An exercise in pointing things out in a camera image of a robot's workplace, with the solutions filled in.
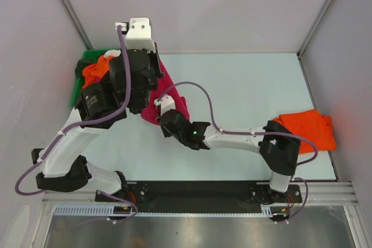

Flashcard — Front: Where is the grey slotted cable duct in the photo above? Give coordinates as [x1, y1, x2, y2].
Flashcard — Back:
[54, 204, 275, 218]

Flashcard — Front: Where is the folded orange t shirt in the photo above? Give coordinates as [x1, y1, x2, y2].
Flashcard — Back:
[273, 109, 337, 151]

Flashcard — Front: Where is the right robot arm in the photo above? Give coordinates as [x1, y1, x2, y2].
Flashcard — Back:
[158, 109, 301, 204]

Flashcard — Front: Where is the aluminium frame rail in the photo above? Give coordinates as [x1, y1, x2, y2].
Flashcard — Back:
[41, 181, 358, 206]

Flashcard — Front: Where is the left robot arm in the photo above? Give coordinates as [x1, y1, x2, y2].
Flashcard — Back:
[31, 42, 164, 202]

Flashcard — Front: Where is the crimson t shirt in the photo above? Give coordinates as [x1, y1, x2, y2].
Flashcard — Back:
[141, 60, 190, 125]

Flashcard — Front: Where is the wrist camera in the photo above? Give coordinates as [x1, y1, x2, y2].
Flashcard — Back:
[115, 17, 157, 53]
[153, 94, 176, 116]

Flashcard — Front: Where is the dark green t shirt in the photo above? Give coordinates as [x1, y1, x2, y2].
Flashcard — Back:
[74, 58, 96, 78]

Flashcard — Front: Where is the green plastic bin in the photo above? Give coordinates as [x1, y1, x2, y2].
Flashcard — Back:
[71, 49, 111, 107]

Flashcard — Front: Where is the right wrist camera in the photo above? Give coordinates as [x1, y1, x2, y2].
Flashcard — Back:
[153, 94, 176, 116]

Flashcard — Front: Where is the white t shirt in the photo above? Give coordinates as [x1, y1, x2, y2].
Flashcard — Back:
[103, 49, 121, 58]

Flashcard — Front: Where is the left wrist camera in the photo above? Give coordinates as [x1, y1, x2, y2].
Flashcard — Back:
[115, 17, 157, 53]

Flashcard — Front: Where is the crumpled orange t shirt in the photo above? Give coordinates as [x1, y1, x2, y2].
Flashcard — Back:
[82, 55, 113, 90]

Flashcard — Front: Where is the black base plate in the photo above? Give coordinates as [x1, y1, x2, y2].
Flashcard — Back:
[94, 180, 303, 214]

